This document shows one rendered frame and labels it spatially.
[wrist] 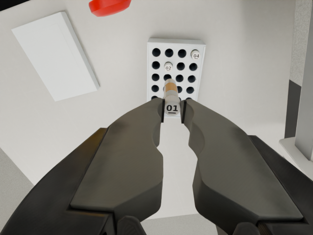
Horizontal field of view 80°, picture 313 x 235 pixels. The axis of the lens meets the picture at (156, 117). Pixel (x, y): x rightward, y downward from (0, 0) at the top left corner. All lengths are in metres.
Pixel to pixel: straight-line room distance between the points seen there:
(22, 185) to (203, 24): 2.05
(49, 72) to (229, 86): 0.31
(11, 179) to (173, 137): 1.89
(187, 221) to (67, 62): 1.98
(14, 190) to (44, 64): 1.97
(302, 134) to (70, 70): 0.37
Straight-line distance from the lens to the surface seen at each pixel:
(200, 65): 0.30
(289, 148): 0.37
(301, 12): 1.27
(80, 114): 0.41
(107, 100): 0.37
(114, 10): 0.20
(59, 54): 0.36
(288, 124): 0.81
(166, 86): 0.15
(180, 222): 2.18
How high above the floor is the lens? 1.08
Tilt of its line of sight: 59 degrees down
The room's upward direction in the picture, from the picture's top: 175 degrees counter-clockwise
